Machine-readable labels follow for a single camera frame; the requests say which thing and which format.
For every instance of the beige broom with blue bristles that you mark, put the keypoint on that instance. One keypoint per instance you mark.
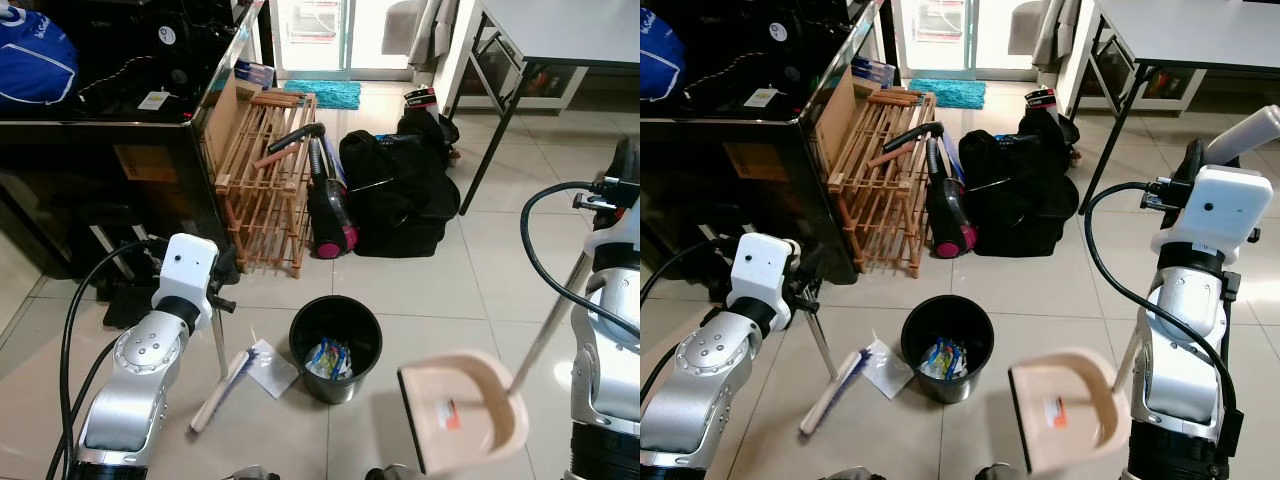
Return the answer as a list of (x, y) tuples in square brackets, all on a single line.
[(835, 390), (222, 390)]

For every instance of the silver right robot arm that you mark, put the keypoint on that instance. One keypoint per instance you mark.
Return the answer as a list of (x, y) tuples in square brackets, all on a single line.
[(610, 340), (1185, 340)]

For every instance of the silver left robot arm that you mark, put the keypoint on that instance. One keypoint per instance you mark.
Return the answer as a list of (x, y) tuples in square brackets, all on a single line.
[(700, 370), (140, 365)]

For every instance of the teal floor mat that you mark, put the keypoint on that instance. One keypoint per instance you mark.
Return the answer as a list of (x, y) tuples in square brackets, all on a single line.
[(947, 94), (322, 95)]

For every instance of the wooden slatted shoe rack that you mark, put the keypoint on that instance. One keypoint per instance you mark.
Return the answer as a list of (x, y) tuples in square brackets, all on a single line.
[(262, 190), (878, 190)]

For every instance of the glossy black desk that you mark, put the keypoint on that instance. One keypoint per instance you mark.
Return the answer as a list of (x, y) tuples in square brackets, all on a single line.
[(90, 170), (720, 170)]

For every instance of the blue fabric bag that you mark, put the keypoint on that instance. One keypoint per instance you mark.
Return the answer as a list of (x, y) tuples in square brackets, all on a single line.
[(30, 60), (658, 55)]

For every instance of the white paper sheet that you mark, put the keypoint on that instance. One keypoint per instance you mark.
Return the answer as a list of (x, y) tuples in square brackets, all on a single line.
[(888, 372), (275, 372)]

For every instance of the black magenta handheld vacuum cleaner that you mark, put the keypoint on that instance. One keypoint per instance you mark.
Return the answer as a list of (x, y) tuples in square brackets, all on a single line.
[(328, 215), (948, 215)]

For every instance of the grey folding table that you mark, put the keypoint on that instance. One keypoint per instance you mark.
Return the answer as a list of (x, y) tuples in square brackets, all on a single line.
[(1190, 30), (570, 30)]

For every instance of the blue yellow wrapper trash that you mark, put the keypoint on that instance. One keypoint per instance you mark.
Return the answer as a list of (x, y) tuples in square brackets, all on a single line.
[(942, 358), (328, 358)]

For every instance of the brown cardboard sheet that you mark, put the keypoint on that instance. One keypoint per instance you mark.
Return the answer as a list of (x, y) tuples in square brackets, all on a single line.
[(832, 120), (220, 125)]

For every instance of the black round waste bin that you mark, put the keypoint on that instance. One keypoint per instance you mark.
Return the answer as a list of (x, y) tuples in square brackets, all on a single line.
[(340, 385), (950, 385)]

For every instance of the black bag with white label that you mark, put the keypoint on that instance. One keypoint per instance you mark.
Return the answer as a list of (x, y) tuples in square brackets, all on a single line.
[(750, 50), (140, 55)]

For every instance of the black white pink tag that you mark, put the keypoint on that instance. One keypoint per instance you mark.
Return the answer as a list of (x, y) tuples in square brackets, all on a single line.
[(1041, 100), (422, 100)]

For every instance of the black duffel bag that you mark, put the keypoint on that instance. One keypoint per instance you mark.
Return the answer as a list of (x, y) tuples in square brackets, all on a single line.
[(1020, 195), (400, 195)]

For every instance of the grey curtain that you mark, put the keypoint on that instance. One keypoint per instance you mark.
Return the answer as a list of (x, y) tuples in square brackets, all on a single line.
[(425, 30), (1052, 30)]

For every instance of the blue white small box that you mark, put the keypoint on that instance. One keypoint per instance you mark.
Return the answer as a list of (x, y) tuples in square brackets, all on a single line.
[(254, 73), (874, 71)]

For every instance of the glass door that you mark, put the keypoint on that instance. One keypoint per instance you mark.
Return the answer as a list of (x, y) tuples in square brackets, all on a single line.
[(950, 35), (325, 35)]

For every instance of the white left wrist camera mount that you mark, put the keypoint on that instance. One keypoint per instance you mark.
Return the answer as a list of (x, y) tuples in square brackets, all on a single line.
[(187, 268), (760, 268)]

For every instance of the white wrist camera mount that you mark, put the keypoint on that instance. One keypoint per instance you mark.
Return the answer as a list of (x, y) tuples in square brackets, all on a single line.
[(187, 268), (1215, 210), (760, 268), (622, 228)]

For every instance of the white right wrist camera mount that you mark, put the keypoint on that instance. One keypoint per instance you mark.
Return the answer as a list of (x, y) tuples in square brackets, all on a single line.
[(622, 228), (1215, 210)]

